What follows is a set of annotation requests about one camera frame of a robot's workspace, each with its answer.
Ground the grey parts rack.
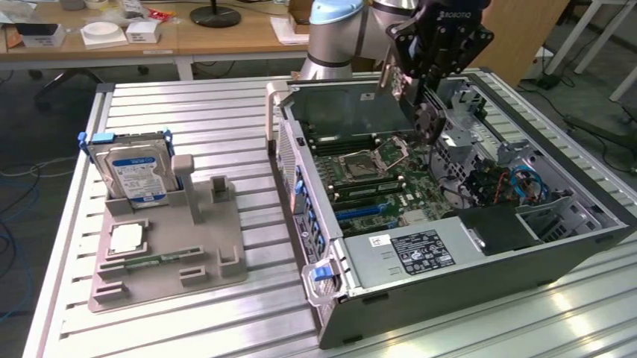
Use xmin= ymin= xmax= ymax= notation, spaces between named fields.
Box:
xmin=85 ymin=154 xmax=250 ymax=313

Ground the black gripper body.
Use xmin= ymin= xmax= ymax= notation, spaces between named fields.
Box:
xmin=411 ymin=0 xmax=493 ymax=34

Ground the silver CPU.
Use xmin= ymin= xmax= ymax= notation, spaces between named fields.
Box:
xmin=109 ymin=224 xmax=147 ymax=255

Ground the CPU socket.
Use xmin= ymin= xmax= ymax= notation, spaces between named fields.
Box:
xmin=338 ymin=151 xmax=380 ymax=183

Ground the red wire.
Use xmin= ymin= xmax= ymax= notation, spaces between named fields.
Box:
xmin=492 ymin=169 xmax=511 ymax=204

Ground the blue wire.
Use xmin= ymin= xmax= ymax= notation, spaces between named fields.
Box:
xmin=511 ymin=166 xmax=551 ymax=205

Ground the white box black lid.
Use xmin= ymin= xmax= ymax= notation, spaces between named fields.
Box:
xmin=14 ymin=22 xmax=67 ymax=48

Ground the hard disk blue carrier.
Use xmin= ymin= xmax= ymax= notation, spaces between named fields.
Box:
xmin=77 ymin=126 xmax=182 ymax=210

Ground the black expansion slot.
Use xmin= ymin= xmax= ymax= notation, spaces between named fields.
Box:
xmin=332 ymin=198 xmax=381 ymax=212

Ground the installed RAM stick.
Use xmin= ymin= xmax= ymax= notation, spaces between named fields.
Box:
xmin=332 ymin=181 xmax=405 ymax=198

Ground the green motherboard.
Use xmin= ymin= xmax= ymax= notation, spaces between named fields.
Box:
xmin=298 ymin=122 xmax=460 ymax=239

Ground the cardboard box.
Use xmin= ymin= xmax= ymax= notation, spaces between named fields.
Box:
xmin=288 ymin=0 xmax=316 ymax=24

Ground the perforated metal drive cage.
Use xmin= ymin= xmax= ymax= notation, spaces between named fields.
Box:
xmin=431 ymin=80 xmax=499 ymax=176

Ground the grey power supply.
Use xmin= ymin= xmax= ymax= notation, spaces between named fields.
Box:
xmin=342 ymin=218 xmax=487 ymax=290

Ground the open PC case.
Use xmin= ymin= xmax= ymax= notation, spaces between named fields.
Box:
xmin=265 ymin=72 xmax=637 ymax=350

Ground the wooden cabinet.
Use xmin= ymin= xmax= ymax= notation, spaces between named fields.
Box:
xmin=437 ymin=0 xmax=573 ymax=87

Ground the blue slot retainer strip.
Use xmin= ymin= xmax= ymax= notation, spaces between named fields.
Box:
xmin=293 ymin=166 xmax=328 ymax=258

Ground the metal socket cover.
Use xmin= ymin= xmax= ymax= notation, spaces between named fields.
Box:
xmin=376 ymin=136 xmax=413 ymax=165

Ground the graphics card with fan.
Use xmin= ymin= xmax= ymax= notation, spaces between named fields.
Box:
xmin=377 ymin=55 xmax=447 ymax=145

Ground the white frame table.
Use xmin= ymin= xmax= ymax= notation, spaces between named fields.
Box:
xmin=545 ymin=0 xmax=637 ymax=102

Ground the black plastic cover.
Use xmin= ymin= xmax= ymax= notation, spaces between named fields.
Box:
xmin=453 ymin=204 xmax=545 ymax=257

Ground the black power adaptor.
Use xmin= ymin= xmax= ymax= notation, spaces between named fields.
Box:
xmin=535 ymin=73 xmax=563 ymax=91

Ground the small white labelled box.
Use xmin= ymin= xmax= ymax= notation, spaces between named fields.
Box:
xmin=125 ymin=20 xmax=162 ymax=44

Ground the black stand foot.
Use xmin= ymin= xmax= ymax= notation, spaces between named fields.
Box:
xmin=561 ymin=111 xmax=637 ymax=150

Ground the white paper stack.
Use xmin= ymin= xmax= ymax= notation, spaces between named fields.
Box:
xmin=270 ymin=16 xmax=312 ymax=45

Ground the black chair base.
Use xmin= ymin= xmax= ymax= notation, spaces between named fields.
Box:
xmin=30 ymin=66 xmax=151 ymax=111

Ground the white square dish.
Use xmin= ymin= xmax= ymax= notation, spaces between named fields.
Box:
xmin=81 ymin=21 xmax=130 ymax=50

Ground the black round lamp base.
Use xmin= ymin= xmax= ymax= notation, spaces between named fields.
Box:
xmin=190 ymin=0 xmax=244 ymax=28

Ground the green RAM stick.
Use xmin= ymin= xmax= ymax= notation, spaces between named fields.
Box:
xmin=123 ymin=252 xmax=182 ymax=266

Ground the metal disk bay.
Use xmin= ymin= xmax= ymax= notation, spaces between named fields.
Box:
xmin=515 ymin=195 xmax=607 ymax=243

